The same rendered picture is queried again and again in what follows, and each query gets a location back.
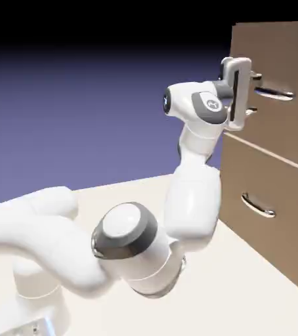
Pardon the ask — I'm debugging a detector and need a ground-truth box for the curved silver drawer handle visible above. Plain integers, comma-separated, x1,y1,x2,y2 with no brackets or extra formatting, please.
241,192,276,218

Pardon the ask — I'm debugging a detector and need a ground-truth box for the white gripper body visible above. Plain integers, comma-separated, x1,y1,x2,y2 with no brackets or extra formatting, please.
226,56,253,132

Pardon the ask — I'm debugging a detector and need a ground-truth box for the wooden drawer front with gap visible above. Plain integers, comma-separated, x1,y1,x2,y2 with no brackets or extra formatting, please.
219,133,298,294

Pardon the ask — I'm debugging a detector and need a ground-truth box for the light brown wooden cabinet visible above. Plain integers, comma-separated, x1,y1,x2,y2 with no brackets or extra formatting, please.
219,20,298,298

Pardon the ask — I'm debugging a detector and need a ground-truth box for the straight silver drawer handle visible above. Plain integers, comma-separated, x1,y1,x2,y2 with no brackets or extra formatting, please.
253,86,295,101

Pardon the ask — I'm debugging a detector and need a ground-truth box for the plain wooden drawer front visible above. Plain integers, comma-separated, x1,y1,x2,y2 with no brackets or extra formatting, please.
223,54,298,175

